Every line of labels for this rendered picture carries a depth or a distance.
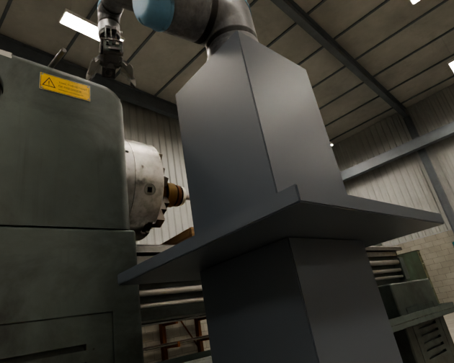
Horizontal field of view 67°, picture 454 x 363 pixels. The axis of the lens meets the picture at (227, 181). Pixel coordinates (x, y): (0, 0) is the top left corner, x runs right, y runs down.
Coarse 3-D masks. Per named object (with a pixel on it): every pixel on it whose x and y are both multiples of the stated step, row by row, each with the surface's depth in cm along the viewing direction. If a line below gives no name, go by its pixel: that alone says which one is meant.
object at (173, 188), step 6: (168, 186) 113; (174, 186) 116; (180, 186) 119; (168, 192) 112; (174, 192) 114; (180, 192) 116; (168, 198) 112; (174, 198) 114; (180, 198) 116; (174, 204) 117; (180, 204) 117
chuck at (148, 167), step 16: (144, 144) 105; (144, 160) 98; (160, 160) 101; (144, 176) 95; (160, 176) 98; (144, 192) 95; (160, 192) 98; (144, 208) 95; (160, 208) 99; (144, 224) 98
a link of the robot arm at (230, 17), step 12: (216, 0) 70; (228, 0) 72; (240, 0) 74; (216, 12) 70; (228, 12) 71; (240, 12) 72; (216, 24) 71; (228, 24) 70; (240, 24) 71; (252, 24) 74; (204, 36) 72
